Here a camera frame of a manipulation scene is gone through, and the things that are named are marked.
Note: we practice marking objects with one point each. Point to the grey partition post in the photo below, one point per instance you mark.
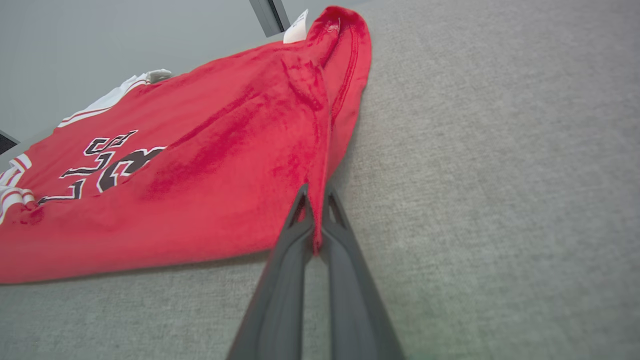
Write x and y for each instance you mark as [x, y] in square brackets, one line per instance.
[262, 15]

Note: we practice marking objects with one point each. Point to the red jersey with dark lettering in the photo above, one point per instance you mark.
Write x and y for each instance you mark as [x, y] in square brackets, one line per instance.
[200, 190]

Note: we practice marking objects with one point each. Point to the grey fabric upholstered surface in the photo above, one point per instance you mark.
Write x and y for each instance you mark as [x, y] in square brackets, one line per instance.
[500, 200]

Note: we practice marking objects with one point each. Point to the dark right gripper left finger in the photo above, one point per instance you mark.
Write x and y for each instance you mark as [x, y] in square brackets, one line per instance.
[280, 300]

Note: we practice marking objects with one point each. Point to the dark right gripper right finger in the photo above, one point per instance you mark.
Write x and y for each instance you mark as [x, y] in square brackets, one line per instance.
[355, 310]

